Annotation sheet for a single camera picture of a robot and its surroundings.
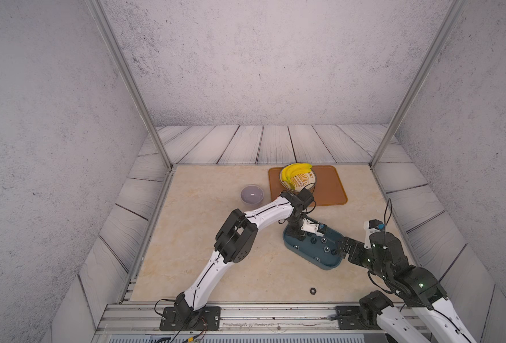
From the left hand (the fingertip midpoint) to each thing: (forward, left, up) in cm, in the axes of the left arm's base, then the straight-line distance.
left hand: (305, 234), depth 92 cm
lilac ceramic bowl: (+21, +23, +1) cm, 31 cm away
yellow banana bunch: (+33, +3, +5) cm, 34 cm away
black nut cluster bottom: (-22, 0, -2) cm, 22 cm away
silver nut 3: (-11, -3, 0) cm, 11 cm away
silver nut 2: (-5, +5, 0) cm, 7 cm away
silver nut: (-6, -8, -1) cm, 10 cm away
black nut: (-2, -3, -1) cm, 4 cm away
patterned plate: (+32, -2, -1) cm, 32 cm away
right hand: (-12, -10, +16) cm, 22 cm away
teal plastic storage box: (-7, -6, -1) cm, 9 cm away
